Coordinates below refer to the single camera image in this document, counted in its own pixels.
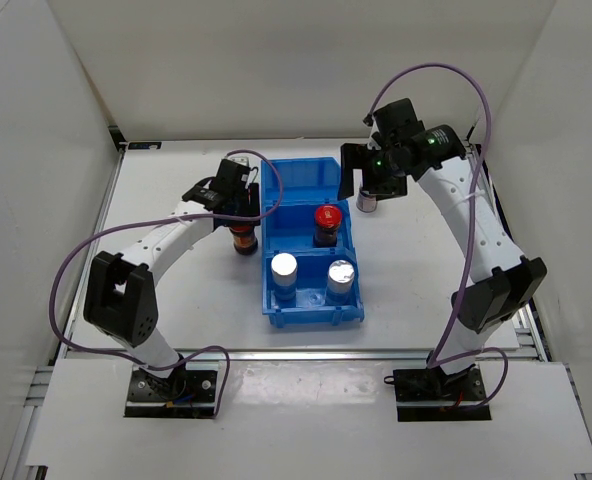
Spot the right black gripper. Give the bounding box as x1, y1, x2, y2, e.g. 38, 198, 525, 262
337, 144, 409, 202

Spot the small white-lid jar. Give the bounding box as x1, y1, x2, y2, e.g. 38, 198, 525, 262
356, 187, 378, 214

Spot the red-lid sauce jar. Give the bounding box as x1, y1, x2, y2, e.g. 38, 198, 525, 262
229, 225, 258, 256
313, 204, 343, 247

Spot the silver-lid spice jar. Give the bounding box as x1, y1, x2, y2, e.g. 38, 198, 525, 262
326, 260, 355, 305
270, 253, 298, 301

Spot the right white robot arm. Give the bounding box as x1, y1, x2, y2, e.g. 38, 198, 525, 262
338, 124, 547, 400

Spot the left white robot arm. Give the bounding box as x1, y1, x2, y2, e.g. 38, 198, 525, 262
83, 158, 260, 400

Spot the far blue storage bin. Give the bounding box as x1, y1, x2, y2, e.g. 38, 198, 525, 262
260, 157, 341, 206

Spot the blue storage bin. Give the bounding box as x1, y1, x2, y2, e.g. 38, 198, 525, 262
262, 248, 365, 328
262, 201, 356, 258
260, 157, 341, 206

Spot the middle blue storage bin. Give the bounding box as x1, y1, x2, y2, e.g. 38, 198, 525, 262
262, 201, 356, 258

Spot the near blue storage bin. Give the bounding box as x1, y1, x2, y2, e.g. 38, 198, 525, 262
262, 248, 365, 328

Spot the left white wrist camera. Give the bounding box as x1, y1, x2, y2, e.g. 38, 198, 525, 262
228, 156, 250, 169

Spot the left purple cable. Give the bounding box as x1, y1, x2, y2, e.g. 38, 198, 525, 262
48, 148, 284, 419

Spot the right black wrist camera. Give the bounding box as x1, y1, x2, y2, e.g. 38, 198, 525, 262
363, 98, 425, 140

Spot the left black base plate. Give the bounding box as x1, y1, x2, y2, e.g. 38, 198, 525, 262
123, 368, 218, 419

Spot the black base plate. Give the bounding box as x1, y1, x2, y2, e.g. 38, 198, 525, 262
383, 366, 492, 423
123, 368, 218, 419

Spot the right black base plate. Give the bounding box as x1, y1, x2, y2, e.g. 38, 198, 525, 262
383, 366, 492, 423

